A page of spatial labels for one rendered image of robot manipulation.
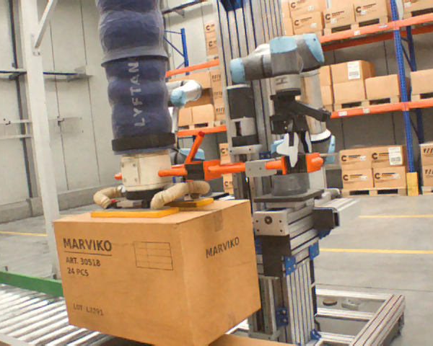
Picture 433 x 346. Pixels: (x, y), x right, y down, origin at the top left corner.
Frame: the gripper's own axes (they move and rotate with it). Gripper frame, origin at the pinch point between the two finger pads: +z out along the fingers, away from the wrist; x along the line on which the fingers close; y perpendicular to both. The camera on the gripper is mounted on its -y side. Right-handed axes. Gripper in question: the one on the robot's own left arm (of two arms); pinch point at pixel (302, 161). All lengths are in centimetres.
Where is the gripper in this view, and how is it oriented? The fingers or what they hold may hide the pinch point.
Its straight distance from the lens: 133.8
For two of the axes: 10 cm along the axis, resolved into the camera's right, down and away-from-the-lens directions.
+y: -8.0, 0.7, 5.9
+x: -5.9, 1.0, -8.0
